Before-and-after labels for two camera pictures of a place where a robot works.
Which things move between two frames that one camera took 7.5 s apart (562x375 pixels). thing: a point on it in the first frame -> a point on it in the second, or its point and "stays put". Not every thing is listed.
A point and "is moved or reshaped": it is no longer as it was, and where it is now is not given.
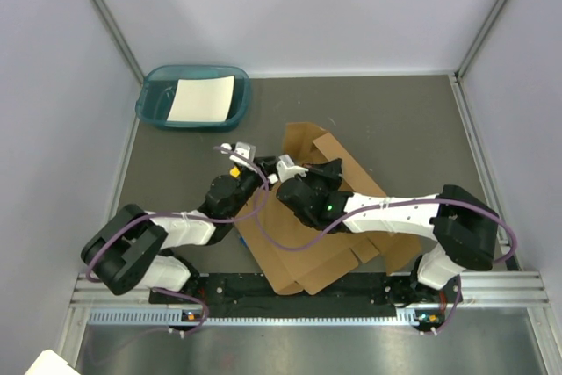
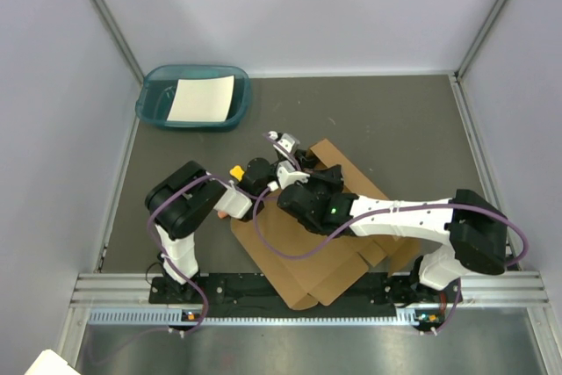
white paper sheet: x=203 y=99 stays put
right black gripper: x=331 y=172 stays put
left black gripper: x=267 y=164 -> x=305 y=160
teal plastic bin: x=193 y=97 stays put
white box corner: x=49 y=363 stays put
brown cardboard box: x=294 y=254 is moved or reshaped
